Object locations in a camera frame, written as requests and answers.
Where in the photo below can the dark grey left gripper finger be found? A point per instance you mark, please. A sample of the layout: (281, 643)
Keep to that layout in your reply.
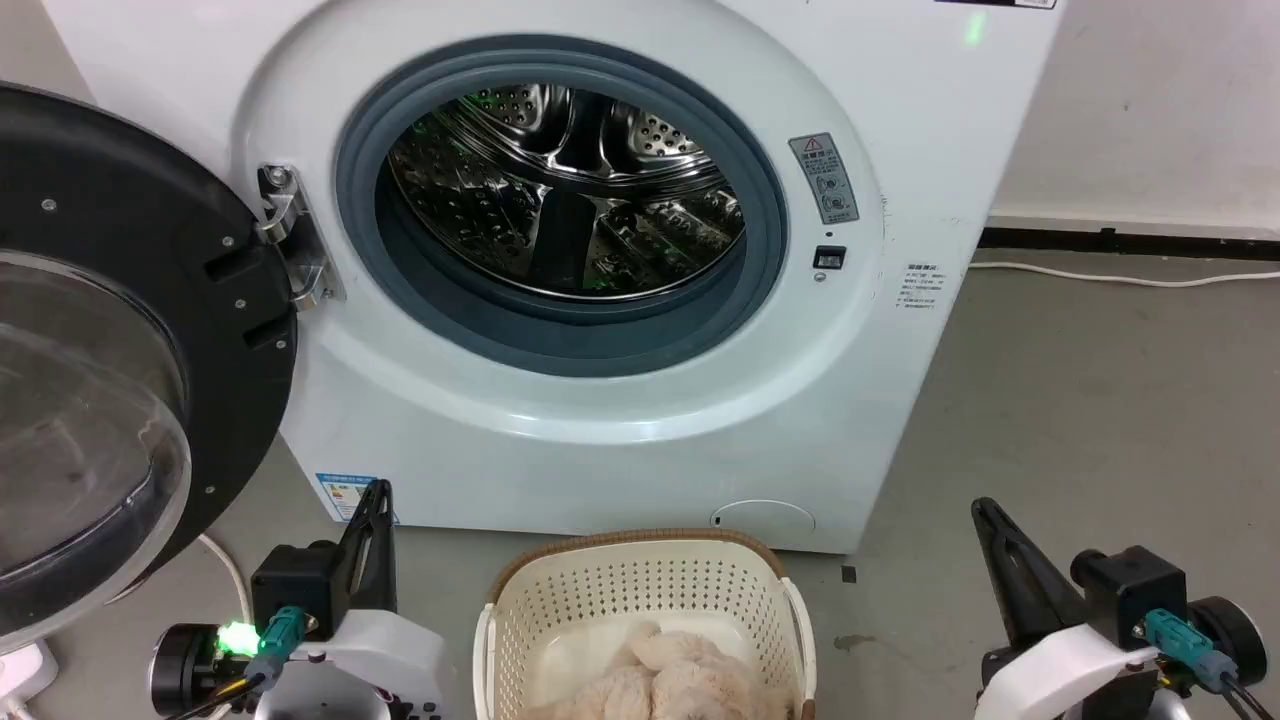
(354, 560)
(383, 560)

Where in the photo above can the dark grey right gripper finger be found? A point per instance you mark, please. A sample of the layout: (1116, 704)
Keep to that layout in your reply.
(1020, 580)

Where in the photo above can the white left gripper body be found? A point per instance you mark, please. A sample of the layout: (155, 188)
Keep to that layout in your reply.
(400, 660)

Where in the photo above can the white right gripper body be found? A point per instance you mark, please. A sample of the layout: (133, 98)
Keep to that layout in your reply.
(1060, 680)

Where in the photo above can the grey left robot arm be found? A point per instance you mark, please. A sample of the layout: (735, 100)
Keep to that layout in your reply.
(320, 703)

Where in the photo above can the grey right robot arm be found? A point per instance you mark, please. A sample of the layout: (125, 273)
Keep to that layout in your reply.
(1170, 706)

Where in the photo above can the white front-load washing machine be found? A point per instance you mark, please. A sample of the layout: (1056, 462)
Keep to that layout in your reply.
(600, 450)

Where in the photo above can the blue energy label sticker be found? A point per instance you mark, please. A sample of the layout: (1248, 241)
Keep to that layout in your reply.
(340, 495)

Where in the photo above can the cream perforated laundry basket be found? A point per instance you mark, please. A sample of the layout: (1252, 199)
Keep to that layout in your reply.
(560, 600)

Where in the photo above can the round white filter cover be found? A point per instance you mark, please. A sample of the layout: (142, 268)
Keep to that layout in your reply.
(765, 522)

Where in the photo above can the grey rubber door gasket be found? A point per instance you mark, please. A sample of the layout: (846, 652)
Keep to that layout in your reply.
(560, 340)

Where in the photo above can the beige fluffy cloth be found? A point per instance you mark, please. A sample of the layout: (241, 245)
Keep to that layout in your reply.
(690, 680)

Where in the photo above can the small printed text label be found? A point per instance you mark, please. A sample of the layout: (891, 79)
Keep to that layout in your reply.
(918, 286)

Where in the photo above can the chrome door hinge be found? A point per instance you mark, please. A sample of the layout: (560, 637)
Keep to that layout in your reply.
(300, 250)

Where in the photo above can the white power strip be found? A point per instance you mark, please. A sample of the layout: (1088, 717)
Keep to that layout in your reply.
(25, 675)

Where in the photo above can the black baseboard strip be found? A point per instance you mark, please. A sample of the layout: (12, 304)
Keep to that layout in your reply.
(1150, 243)

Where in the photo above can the black door latch socket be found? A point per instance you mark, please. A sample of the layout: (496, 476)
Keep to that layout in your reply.
(829, 257)

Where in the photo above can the steel perforated washer drum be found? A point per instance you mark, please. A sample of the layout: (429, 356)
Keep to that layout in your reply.
(650, 230)

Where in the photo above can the black round washer door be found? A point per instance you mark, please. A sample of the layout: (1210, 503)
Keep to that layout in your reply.
(120, 180)

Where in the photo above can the grey warning sticker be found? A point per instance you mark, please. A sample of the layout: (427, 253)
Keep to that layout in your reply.
(824, 178)

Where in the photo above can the black brand label strip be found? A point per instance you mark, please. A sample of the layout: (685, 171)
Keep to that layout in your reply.
(995, 3)

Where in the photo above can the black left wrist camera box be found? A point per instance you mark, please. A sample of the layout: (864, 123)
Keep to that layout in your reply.
(295, 590)

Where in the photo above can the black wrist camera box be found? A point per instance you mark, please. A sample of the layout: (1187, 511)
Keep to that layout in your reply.
(1135, 595)
(295, 590)

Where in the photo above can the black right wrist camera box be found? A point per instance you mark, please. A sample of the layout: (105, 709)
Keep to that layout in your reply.
(1135, 595)

